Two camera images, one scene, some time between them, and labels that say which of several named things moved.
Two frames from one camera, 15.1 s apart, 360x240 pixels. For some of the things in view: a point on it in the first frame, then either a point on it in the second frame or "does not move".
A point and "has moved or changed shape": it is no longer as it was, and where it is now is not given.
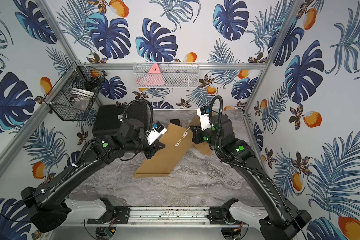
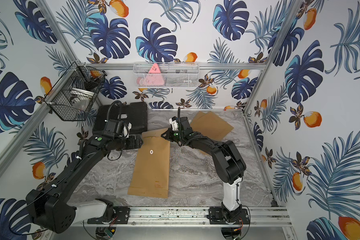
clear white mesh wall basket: [166, 74] does not move
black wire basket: [76, 92] does not move
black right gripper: [197, 131] -> [169, 135]
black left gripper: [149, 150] -> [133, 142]
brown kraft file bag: [178, 141] has moved or changed shape
